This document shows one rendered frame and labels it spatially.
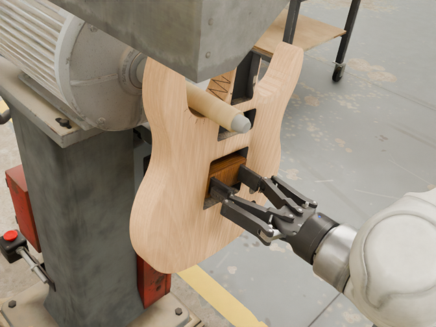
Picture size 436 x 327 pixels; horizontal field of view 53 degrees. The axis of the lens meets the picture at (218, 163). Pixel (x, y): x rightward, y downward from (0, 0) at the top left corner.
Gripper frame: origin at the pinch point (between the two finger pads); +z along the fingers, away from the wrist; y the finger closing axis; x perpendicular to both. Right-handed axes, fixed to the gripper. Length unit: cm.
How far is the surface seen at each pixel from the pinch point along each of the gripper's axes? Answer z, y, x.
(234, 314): 22, 58, -102
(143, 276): 31, 13, -59
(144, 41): -3.8, -24.6, 27.7
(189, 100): 3.7, -8.7, 15.1
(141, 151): 36.3, 11.3, -16.9
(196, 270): 49, 62, -101
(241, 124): -5.8, -8.1, 15.4
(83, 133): 24.9, -12.8, 0.0
